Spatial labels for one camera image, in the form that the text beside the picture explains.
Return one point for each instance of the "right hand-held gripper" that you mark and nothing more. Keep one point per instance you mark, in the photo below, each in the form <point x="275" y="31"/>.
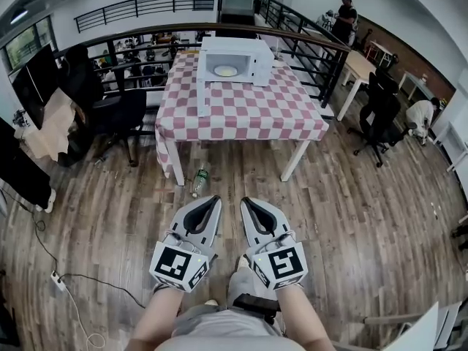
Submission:
<point x="281" y="263"/>

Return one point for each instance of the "black monitor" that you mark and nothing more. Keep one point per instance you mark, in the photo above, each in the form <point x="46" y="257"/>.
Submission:
<point x="34" y="86"/>

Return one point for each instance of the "black office chair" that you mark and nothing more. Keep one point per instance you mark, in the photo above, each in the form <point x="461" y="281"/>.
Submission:
<point x="117" y="112"/>
<point x="380" y="119"/>

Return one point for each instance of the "person's shoe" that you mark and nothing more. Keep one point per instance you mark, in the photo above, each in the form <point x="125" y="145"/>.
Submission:
<point x="244" y="261"/>

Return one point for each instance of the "white power strip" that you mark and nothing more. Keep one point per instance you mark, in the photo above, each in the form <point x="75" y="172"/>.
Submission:
<point x="58" y="281"/>

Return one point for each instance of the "wooden-topped black railing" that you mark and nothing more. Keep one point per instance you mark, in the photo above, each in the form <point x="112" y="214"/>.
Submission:
<point x="314" y="40"/>

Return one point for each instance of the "group of people downstairs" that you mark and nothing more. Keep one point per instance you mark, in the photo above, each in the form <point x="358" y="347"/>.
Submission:
<point x="128" y="64"/>

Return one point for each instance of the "person's right forearm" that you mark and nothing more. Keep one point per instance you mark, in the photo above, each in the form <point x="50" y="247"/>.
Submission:
<point x="300" y="316"/>

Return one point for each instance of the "white desk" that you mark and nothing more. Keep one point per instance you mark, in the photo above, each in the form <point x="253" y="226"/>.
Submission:
<point x="453" y="141"/>

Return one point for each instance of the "black waist pouch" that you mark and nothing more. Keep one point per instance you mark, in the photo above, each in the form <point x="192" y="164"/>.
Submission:
<point x="256" y="303"/>

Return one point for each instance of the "white plate with food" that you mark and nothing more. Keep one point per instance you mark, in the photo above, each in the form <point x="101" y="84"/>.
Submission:
<point x="225" y="71"/>

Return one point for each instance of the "person's left forearm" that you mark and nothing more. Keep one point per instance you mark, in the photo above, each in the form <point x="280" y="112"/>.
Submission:
<point x="161" y="316"/>

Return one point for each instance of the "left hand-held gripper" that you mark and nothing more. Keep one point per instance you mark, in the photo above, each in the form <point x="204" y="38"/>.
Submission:
<point x="170" y="263"/>

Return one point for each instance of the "clear plastic bottle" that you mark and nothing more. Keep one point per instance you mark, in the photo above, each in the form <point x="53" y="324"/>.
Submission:
<point x="199" y="181"/>

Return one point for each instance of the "person's grey trouser leg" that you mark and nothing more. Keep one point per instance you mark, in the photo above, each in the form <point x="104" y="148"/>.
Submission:
<point x="239" y="287"/>

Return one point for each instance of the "red white checkered tablecloth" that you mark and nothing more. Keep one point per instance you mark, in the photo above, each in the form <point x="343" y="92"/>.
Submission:
<point x="248" y="115"/>

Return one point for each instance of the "white frame table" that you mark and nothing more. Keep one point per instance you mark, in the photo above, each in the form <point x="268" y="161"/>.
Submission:
<point x="380" y="51"/>

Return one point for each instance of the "black metal railing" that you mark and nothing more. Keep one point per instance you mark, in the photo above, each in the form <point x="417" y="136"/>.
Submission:
<point x="289" y="17"/>

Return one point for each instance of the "white microwave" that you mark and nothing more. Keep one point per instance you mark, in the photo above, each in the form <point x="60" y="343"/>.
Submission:
<point x="234" y="49"/>

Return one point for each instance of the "window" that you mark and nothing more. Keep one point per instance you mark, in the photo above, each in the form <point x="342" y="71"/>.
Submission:
<point x="25" y="44"/>

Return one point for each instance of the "person's grey shirt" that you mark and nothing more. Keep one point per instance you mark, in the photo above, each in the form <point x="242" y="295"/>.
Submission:
<point x="226" y="329"/>

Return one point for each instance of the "wooden table with white legs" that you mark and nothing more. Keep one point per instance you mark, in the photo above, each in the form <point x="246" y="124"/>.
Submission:
<point x="360" y="66"/>

